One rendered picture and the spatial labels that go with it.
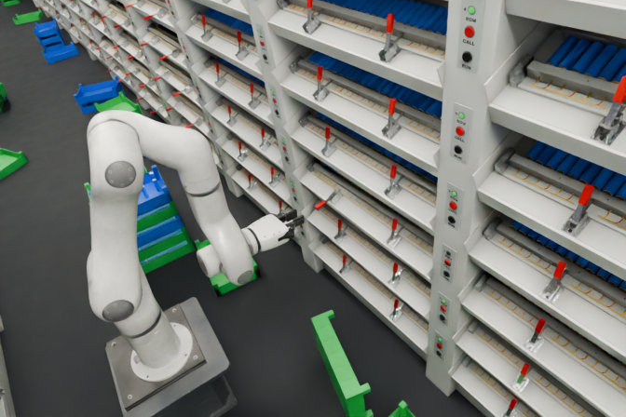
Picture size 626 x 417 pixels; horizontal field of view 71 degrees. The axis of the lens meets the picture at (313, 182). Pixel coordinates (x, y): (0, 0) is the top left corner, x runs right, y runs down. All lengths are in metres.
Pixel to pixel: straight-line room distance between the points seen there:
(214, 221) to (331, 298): 0.85
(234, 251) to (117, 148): 0.40
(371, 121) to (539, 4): 0.52
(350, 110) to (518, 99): 0.48
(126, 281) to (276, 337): 0.80
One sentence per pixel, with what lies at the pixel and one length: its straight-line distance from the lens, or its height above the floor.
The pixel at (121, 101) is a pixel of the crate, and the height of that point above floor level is 0.17.
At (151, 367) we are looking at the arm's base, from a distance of 1.51.
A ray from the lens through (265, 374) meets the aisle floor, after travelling 1.74.
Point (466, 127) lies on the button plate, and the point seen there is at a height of 1.04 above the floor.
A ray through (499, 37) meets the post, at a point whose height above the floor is 1.21.
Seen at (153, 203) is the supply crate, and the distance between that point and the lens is 1.99.
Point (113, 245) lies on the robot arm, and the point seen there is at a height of 0.82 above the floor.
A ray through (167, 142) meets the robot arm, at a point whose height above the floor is 1.01.
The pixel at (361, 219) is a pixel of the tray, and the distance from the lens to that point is 1.39.
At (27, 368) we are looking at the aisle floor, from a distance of 2.20.
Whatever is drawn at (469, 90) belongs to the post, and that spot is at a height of 1.11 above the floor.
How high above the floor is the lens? 1.51
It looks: 39 degrees down
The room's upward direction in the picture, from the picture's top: 10 degrees counter-clockwise
